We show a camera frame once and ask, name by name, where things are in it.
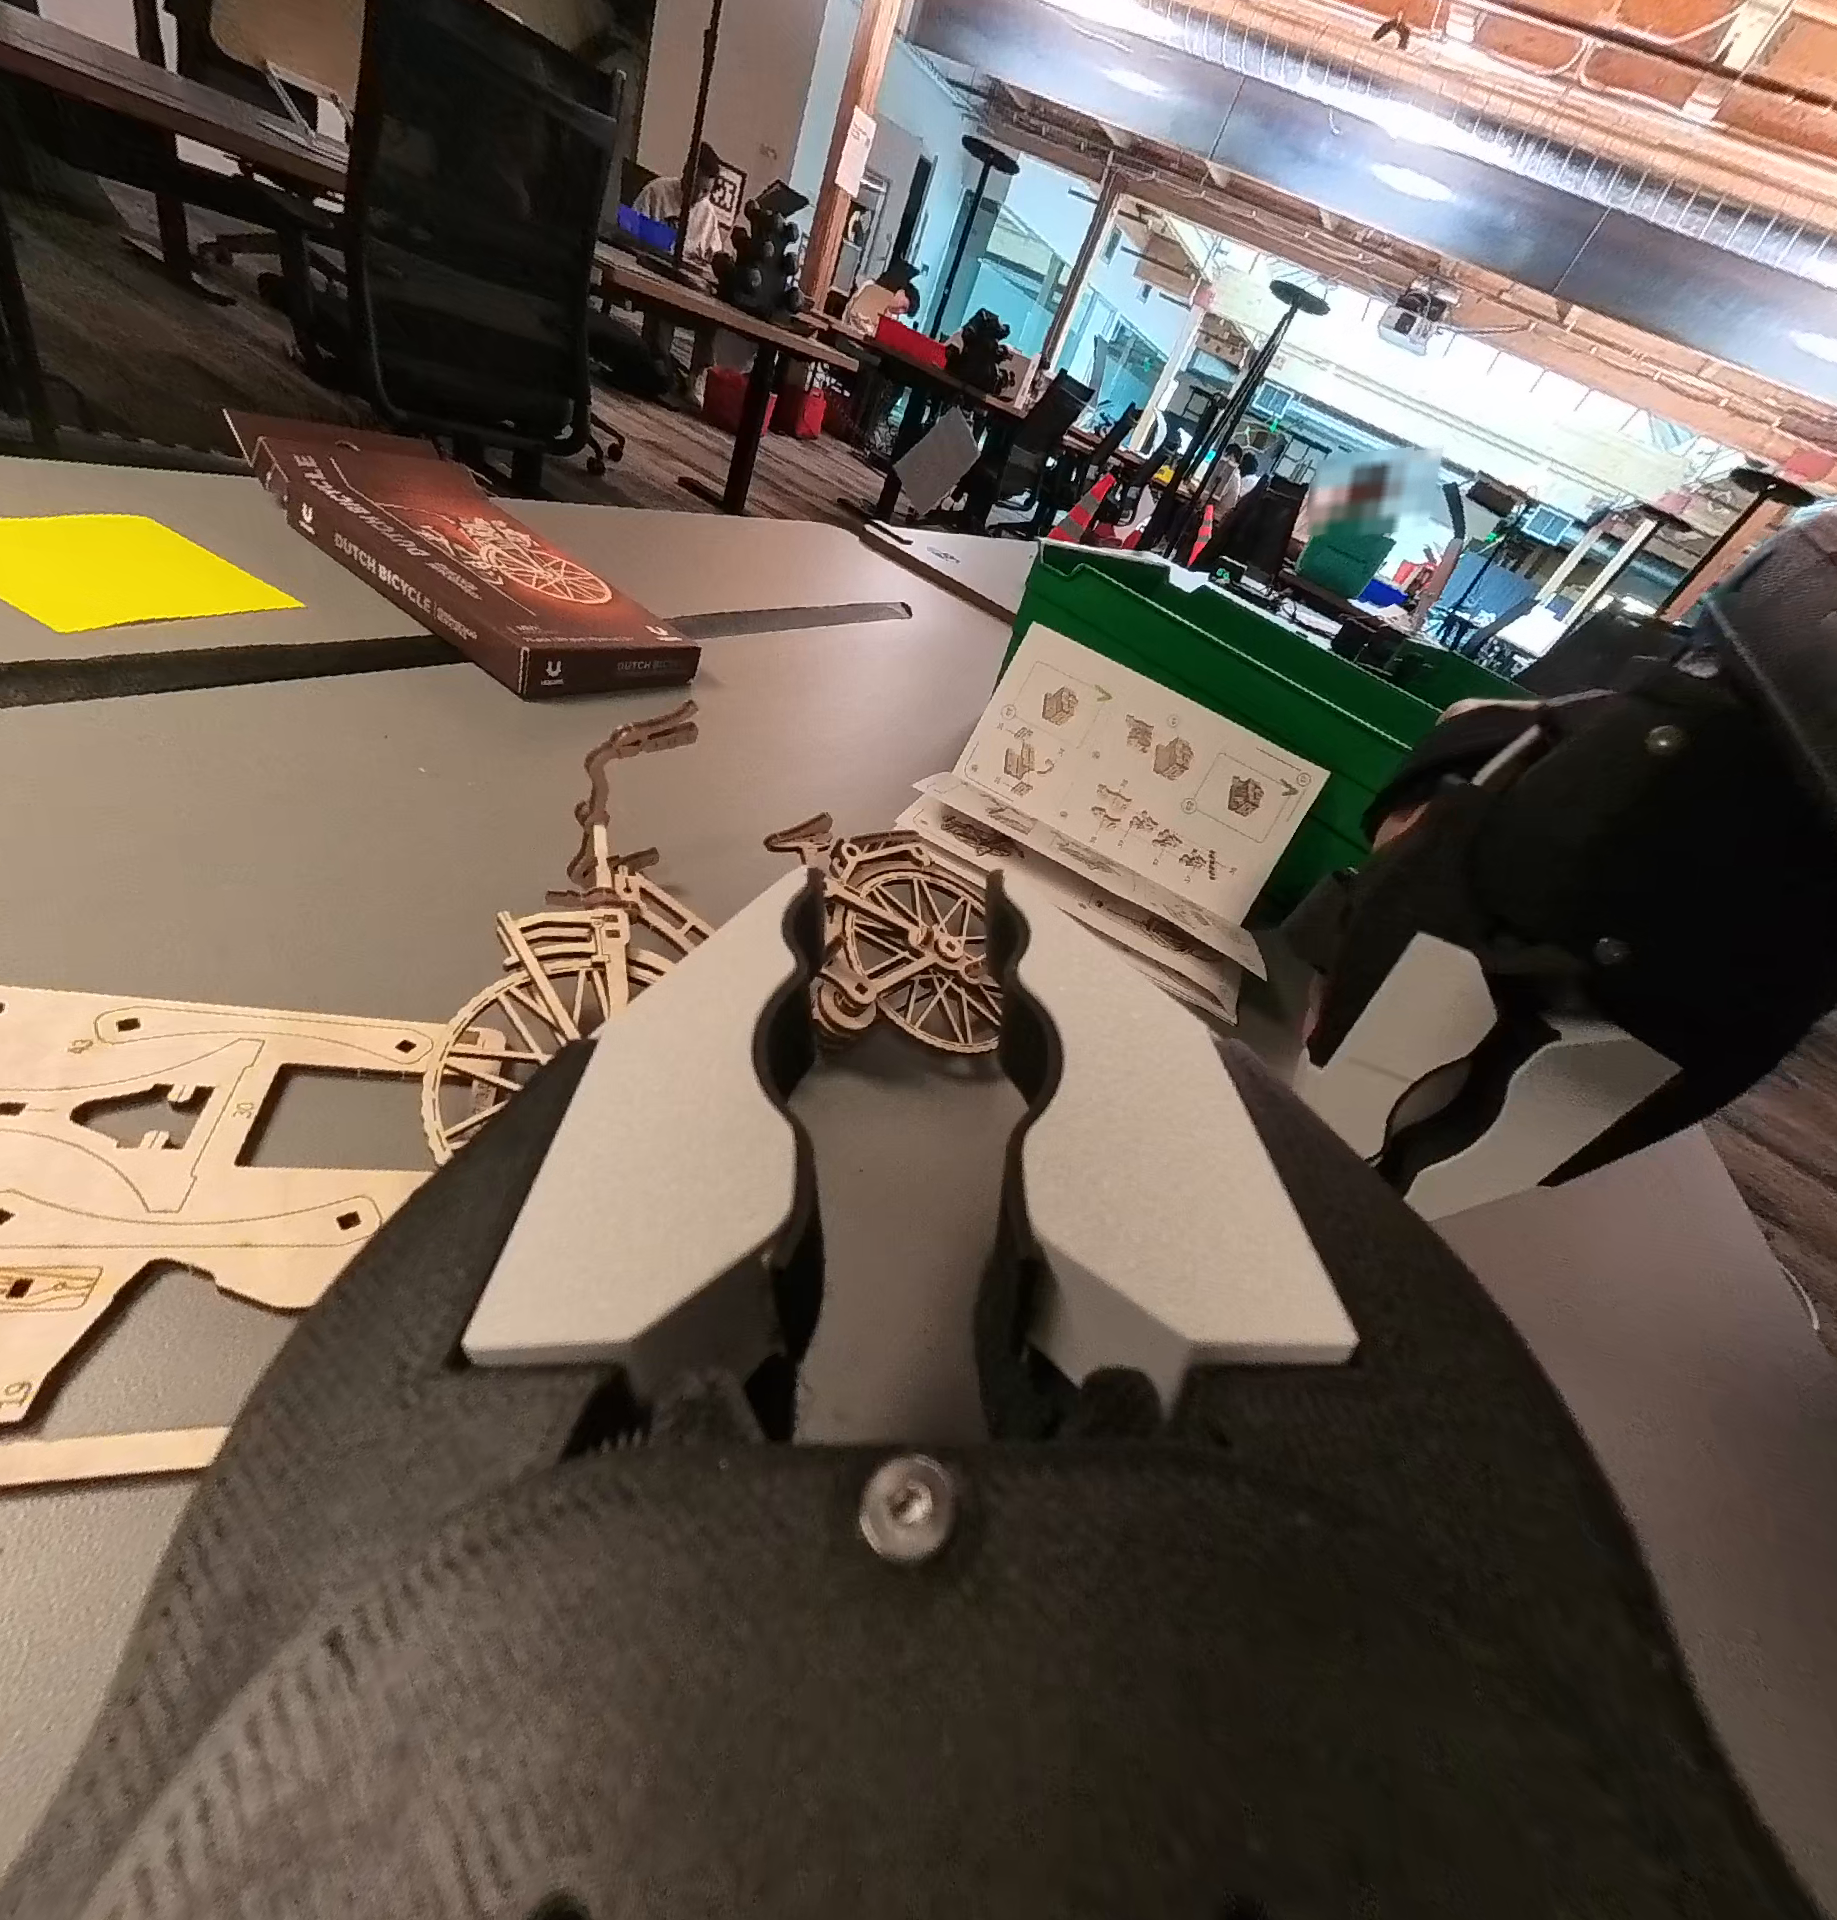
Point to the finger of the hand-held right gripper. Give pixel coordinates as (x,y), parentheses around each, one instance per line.
(1407,1057)
(1602,1102)

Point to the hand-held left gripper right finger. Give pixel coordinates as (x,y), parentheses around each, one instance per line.
(1158,1186)

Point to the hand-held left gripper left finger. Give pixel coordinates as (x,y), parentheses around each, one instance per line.
(648,1186)

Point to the wooden bicycle model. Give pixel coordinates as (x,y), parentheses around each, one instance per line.
(919,938)

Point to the brown model kit box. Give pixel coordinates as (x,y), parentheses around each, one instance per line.
(469,571)

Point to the person's right hand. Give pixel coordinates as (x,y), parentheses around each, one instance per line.
(1412,821)

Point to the laser-cut plywood part sheet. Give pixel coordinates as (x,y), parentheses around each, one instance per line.
(349,1223)

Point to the black floor lamp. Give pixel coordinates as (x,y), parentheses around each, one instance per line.
(1298,297)
(1767,487)
(994,151)

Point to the white instruction booklet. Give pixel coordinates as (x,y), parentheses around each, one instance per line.
(1143,781)

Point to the green plastic bin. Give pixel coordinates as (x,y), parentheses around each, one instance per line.
(1204,660)

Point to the orange traffic cone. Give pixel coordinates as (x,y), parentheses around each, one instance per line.
(1081,513)
(1204,536)

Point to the ceiling projector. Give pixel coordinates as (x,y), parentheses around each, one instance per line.
(1414,315)

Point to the grey panel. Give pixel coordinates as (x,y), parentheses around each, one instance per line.
(933,458)

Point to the red storage bin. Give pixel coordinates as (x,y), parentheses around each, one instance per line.
(738,398)
(802,412)

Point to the yellow paper sheet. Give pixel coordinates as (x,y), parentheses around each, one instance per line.
(108,578)

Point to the red box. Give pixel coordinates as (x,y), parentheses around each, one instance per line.
(911,339)

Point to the dark wooden desk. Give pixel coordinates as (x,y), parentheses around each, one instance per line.
(709,301)
(108,91)

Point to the black mesh office chair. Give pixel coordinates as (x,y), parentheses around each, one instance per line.
(469,226)

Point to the black tripod stand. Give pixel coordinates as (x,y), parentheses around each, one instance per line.
(700,121)

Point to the beige office chair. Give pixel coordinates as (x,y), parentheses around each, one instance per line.
(274,38)

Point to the black camera rig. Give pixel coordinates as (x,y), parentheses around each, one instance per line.
(768,248)
(987,348)

